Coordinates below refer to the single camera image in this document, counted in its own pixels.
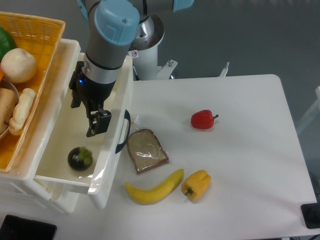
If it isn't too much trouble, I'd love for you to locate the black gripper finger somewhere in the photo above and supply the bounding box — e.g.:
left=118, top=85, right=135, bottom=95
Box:
left=86, top=105, right=112, bottom=137
left=70, top=91, right=82, bottom=108

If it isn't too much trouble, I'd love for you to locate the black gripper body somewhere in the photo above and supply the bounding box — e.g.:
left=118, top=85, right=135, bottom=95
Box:
left=68, top=61, right=115, bottom=113

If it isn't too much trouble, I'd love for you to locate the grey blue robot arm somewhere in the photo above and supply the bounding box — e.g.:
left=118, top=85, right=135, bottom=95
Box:
left=69, top=0, right=194, bottom=137

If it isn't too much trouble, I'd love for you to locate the white open upper drawer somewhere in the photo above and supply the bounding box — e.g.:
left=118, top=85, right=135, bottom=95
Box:
left=35, top=56, right=134, bottom=209

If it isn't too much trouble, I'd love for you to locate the white drawer cabinet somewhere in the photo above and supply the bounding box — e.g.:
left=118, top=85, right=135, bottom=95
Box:
left=0, top=39, right=81, bottom=213

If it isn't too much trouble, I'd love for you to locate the beige bread stick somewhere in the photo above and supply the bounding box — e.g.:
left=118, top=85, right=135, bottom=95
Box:
left=8, top=88, right=36, bottom=136

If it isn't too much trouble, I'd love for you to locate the wrapped brown bread slice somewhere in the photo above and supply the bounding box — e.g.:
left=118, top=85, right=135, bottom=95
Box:
left=126, top=115, right=170, bottom=175

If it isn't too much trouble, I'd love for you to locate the white round bun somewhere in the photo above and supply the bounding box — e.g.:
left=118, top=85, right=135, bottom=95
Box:
left=1, top=48, right=37, bottom=84

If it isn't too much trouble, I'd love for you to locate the brown bread roll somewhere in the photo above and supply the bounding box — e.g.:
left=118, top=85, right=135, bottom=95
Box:
left=0, top=88, right=18, bottom=134

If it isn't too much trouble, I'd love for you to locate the orange wicker basket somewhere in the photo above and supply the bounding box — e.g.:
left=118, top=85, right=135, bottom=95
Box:
left=0, top=11, right=66, bottom=172

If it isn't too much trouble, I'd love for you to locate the yellow banana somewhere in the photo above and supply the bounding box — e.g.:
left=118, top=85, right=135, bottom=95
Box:
left=124, top=168, right=184, bottom=205

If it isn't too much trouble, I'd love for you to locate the green vegetable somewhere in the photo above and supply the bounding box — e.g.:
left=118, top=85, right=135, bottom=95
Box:
left=0, top=27, right=17, bottom=61

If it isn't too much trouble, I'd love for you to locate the red bell pepper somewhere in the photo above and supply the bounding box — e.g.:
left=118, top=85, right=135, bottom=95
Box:
left=190, top=109, right=219, bottom=130

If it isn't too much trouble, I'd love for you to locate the yellow bell pepper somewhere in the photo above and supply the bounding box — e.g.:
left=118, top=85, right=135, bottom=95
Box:
left=181, top=170, right=212, bottom=202

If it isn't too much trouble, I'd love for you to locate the black tablet bottom left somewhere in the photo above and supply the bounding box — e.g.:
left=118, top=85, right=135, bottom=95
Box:
left=0, top=214, right=57, bottom=240

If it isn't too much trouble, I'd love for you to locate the black device right edge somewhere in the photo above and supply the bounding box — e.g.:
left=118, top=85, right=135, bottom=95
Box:
left=300, top=203, right=320, bottom=229

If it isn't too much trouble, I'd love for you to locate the dark blue drawer handle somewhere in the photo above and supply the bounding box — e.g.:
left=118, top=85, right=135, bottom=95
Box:
left=115, top=109, right=131, bottom=154

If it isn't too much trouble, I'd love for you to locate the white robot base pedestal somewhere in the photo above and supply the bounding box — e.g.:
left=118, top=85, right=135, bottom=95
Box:
left=128, top=15, right=178, bottom=81

